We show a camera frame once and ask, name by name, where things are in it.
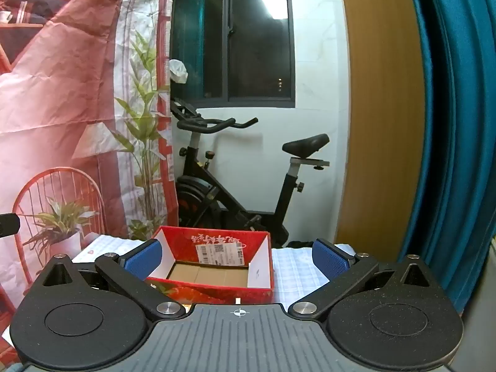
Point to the red strawberry print cardboard box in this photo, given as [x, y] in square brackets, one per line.
[217, 257]

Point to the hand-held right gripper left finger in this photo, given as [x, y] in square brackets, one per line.
[142, 259]

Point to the dark glass window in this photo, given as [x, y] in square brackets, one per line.
[232, 38]

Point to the printed red backdrop cloth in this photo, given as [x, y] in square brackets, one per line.
[66, 104]

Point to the blue curtain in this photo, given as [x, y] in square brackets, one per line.
[461, 124]

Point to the black exercise bike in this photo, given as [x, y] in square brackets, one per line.
[232, 186]

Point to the white hanging cloth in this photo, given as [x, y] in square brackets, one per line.
[178, 70]

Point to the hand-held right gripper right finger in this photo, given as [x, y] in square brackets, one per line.
[332, 261]

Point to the blue checked strawberry bed sheet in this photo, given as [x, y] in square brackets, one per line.
[298, 271]

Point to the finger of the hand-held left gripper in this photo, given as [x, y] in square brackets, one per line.
[8, 224]

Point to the wooden door panel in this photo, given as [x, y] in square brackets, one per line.
[383, 124]

